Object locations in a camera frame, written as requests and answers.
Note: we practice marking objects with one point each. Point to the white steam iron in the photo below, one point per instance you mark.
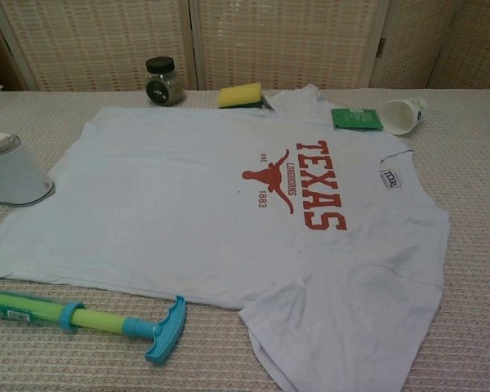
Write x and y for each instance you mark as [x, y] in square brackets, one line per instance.
[12, 171]

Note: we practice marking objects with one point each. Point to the white Texas Longhorns T-shirt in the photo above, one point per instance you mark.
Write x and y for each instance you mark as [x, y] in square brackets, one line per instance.
[179, 196]

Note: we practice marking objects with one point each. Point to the yellow and green sponge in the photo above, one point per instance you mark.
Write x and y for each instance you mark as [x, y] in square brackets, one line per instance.
[234, 97]

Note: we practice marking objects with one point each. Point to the green paper packet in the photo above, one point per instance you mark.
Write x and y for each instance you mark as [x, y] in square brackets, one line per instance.
[355, 118]

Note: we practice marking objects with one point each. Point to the glass jar with black lid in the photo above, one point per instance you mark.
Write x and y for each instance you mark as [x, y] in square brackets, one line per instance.
[163, 85]

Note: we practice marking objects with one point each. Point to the woven folding screen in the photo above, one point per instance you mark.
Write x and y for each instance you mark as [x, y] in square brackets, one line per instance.
[269, 41]

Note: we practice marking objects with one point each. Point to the white paper cup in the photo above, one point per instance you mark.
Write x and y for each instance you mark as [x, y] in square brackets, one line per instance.
[402, 115]

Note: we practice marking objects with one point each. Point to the green and blue water pump toy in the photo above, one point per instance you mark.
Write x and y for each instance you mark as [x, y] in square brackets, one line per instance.
[85, 316]

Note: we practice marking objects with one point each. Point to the beige woven table cloth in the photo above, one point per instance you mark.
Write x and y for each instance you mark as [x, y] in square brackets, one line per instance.
[473, 204]

